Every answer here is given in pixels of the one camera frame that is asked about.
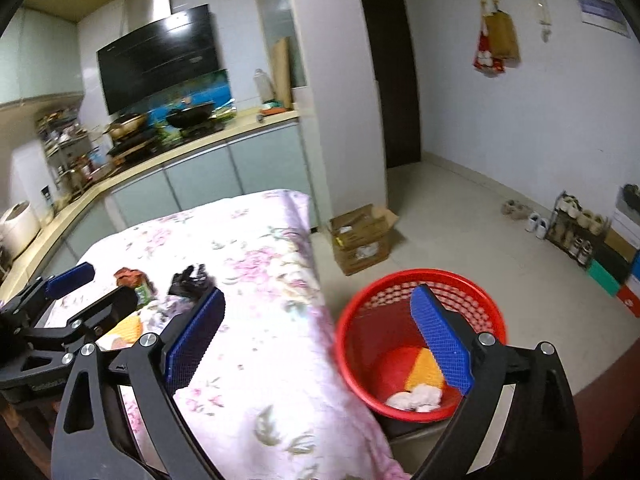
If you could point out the green snack wrapper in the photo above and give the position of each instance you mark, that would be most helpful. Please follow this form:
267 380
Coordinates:
143 294

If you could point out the white crumpled tissue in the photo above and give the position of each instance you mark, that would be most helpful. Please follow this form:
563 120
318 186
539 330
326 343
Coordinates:
415 398

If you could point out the metal dish rack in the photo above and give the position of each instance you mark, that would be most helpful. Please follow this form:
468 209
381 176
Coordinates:
70 150

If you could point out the black wok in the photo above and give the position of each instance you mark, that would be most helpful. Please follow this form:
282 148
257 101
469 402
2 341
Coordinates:
190 116

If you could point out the blue backsplash panel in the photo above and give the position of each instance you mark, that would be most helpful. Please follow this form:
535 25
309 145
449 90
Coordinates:
210 87

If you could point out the kitchen counter with cabinets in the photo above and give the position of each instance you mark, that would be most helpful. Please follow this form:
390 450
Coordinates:
270 160

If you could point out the dark brown door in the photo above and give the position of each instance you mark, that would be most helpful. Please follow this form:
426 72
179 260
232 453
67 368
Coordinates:
390 70

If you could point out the black gas stove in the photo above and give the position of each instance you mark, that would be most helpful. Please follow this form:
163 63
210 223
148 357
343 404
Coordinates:
150 141

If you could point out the red plastic mesh basket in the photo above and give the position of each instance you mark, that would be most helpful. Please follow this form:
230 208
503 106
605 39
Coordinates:
365 340

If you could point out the pale green wall cabinet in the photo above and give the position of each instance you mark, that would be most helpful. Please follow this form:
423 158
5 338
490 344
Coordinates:
40 60

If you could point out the brown crumpled wrapper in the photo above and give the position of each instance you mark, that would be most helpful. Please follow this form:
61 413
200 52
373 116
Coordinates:
129 276

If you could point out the white box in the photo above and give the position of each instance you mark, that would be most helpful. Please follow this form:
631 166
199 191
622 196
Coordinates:
629 215

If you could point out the black plastic bag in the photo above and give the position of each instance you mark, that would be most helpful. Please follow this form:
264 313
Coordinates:
187 282

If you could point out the open cardboard box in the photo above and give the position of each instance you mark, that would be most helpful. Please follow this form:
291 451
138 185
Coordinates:
362 245

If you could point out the black box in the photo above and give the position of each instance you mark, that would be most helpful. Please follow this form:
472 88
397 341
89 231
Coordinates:
612 260

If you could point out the white rice cooker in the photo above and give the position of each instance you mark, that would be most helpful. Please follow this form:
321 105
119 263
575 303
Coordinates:
19 227

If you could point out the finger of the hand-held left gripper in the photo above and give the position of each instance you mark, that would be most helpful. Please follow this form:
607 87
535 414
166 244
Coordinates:
70 280
112 307

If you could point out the pink floral blanket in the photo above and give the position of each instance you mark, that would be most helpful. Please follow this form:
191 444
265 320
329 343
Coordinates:
270 310

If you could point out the black range hood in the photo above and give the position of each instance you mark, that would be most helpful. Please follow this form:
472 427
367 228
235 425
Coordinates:
160 60

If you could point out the green box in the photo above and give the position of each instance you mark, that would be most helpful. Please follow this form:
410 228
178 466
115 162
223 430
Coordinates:
604 277

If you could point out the white plastic bottle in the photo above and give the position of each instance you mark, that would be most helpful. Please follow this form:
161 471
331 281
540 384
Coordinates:
263 86

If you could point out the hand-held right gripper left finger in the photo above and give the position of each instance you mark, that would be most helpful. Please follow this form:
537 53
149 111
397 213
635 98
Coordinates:
195 340

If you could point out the brown hanging bag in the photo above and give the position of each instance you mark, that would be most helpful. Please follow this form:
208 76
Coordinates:
502 35

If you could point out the metal shoe rack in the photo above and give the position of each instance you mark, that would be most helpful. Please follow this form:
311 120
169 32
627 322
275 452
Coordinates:
580 230

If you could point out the brass cooking pan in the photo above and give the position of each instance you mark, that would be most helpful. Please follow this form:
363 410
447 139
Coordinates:
126 126

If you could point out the yellow snack wrapper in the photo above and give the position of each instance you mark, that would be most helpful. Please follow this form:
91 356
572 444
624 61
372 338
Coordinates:
425 367

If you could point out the beige slippers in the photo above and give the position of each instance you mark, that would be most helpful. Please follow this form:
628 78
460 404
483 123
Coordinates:
515 208

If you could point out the wall calendar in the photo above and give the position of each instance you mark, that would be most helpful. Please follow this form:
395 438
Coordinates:
600 10

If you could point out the wooden cutting board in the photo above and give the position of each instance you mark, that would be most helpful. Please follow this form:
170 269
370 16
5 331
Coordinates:
282 72

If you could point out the white shoes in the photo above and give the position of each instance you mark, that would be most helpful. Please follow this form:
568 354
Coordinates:
539 226

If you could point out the red box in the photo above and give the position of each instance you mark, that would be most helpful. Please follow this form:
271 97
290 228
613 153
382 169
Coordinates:
629 302

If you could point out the red hanging bag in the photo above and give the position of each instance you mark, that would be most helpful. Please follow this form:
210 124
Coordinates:
487 62

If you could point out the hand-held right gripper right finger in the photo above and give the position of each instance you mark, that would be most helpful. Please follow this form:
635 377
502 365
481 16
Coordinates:
440 340

